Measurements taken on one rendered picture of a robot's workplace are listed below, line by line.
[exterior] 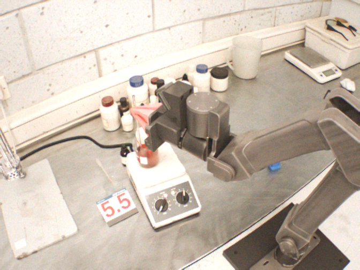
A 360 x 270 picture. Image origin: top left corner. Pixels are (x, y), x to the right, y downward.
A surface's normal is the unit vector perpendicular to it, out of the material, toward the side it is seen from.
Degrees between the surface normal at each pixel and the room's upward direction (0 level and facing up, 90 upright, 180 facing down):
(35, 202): 0
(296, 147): 93
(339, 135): 90
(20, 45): 90
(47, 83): 90
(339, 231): 0
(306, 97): 0
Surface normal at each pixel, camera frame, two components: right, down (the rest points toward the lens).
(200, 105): -0.04, -0.74
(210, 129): -0.58, 0.56
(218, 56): 0.55, 0.57
